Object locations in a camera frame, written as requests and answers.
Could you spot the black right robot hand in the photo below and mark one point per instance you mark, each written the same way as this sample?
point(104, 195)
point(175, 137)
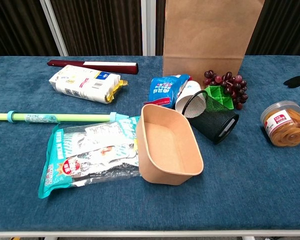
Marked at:
point(298, 81)

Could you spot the clear jar of rubber bands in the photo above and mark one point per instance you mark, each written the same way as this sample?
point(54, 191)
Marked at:
point(285, 125)

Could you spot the purple grape bunch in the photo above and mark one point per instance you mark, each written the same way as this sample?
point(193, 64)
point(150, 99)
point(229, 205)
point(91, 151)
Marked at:
point(236, 87)

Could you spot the green plastic divided tray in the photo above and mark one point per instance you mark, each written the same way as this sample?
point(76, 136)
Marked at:
point(215, 91)

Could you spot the blue snack pouch red strip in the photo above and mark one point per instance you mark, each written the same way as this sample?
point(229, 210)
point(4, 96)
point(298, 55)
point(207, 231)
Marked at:
point(165, 90)

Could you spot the kraft paper rectangular bowl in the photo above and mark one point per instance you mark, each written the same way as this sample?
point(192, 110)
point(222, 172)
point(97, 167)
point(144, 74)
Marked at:
point(165, 145)

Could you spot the brown paper bag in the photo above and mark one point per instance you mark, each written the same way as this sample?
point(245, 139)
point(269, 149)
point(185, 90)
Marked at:
point(202, 37)

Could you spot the teal clear snack bag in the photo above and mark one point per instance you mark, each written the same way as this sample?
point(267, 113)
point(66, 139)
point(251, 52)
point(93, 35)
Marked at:
point(90, 155)

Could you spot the black mesh pen holder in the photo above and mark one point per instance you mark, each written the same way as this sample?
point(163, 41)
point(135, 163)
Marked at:
point(215, 120)

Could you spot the white paper cup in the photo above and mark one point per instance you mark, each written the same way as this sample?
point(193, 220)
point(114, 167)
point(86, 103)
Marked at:
point(190, 92)

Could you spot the white noodle package yellow ends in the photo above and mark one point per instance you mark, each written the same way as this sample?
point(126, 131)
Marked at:
point(85, 83)

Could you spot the dark red long box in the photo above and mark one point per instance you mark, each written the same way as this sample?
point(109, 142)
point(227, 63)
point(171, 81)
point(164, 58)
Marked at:
point(65, 63)

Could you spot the green pole with blue clips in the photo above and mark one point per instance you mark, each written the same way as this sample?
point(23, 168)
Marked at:
point(65, 117)

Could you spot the upright white frame post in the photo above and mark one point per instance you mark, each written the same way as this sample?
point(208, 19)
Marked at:
point(148, 27)

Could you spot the white table frame rail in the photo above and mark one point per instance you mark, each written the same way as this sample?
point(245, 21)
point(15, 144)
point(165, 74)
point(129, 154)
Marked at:
point(140, 233)

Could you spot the slanted white frame post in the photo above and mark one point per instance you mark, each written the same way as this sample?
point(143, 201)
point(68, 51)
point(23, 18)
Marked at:
point(53, 27)

